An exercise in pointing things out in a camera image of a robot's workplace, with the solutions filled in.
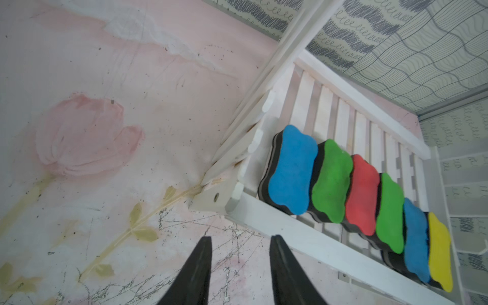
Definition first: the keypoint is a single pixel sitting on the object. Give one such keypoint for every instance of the green eraser lower shelf left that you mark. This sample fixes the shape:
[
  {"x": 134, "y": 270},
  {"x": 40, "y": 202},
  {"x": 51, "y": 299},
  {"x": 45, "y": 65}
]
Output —
[{"x": 330, "y": 183}]

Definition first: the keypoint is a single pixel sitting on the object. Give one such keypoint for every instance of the yellow eraser lower shelf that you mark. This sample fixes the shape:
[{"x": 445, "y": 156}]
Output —
[{"x": 439, "y": 254}]

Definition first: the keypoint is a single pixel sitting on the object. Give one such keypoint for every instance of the green eraser shelf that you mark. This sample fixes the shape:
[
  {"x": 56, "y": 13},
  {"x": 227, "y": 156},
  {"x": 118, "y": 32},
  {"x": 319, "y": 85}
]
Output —
[
  {"x": 389, "y": 231},
  {"x": 330, "y": 183}
]

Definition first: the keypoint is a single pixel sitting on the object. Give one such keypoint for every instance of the green eraser lower shelf right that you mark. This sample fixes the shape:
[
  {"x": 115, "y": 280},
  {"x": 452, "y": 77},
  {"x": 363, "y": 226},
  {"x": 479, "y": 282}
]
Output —
[{"x": 389, "y": 231}]

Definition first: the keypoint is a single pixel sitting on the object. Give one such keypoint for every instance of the blue eraser lower shelf left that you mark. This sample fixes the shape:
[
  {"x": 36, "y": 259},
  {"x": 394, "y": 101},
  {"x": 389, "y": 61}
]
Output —
[{"x": 286, "y": 182}]

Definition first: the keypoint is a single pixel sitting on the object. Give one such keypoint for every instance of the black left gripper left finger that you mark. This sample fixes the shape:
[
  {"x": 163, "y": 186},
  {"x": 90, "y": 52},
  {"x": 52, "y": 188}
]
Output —
[{"x": 191, "y": 285}]

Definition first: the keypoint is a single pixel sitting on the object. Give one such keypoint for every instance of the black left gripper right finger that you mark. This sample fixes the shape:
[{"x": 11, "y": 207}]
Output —
[{"x": 290, "y": 283}]

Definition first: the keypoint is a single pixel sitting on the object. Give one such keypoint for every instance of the blue eraser lower shelf right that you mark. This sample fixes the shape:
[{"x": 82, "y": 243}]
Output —
[{"x": 413, "y": 262}]

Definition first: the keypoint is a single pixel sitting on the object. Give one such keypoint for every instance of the blue eraser shelf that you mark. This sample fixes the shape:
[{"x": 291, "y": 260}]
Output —
[
  {"x": 413, "y": 262},
  {"x": 286, "y": 182}
]

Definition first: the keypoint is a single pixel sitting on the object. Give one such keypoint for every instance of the red eraser lower shelf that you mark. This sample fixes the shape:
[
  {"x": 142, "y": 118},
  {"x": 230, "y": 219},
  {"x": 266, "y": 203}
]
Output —
[{"x": 361, "y": 201}]

